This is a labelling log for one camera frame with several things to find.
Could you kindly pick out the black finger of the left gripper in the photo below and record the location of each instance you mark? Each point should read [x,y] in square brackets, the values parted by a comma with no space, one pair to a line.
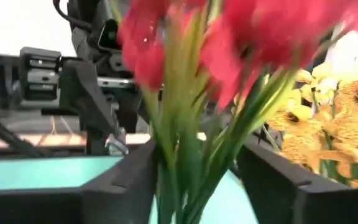
[129,112]
[79,93]

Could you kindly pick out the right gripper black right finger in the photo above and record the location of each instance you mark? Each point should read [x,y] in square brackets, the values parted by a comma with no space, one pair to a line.
[291,202]

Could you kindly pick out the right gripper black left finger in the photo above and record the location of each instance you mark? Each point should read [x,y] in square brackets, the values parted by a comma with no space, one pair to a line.
[104,202]

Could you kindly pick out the red artificial flower bunch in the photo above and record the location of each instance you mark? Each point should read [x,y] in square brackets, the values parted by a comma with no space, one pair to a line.
[145,56]

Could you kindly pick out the orange artificial flower bunch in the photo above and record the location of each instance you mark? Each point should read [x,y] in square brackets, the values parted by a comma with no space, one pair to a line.
[294,121]
[353,124]

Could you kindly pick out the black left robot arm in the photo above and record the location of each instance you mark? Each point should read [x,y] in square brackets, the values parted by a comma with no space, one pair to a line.
[82,15]

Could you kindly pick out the teal table mat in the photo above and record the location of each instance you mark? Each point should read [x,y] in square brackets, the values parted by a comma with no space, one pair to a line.
[42,172]

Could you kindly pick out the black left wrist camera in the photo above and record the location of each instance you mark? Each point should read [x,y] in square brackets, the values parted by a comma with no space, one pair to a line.
[108,35]

